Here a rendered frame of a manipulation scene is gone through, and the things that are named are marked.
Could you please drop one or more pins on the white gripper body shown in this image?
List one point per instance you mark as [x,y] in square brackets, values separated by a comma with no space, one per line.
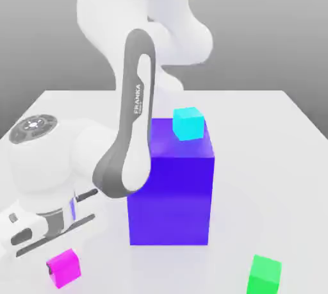
[55,236]

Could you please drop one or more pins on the small magenta cube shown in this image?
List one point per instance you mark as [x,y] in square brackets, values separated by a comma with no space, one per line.
[64,269]

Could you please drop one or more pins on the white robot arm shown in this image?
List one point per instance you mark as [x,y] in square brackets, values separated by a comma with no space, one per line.
[102,17]

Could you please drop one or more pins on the small cyan cube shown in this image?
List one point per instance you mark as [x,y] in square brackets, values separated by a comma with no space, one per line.
[188,125]

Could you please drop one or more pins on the small green cube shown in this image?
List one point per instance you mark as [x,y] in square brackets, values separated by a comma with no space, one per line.
[264,276]

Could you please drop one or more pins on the large blue box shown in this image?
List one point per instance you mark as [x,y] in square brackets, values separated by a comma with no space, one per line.
[174,196]

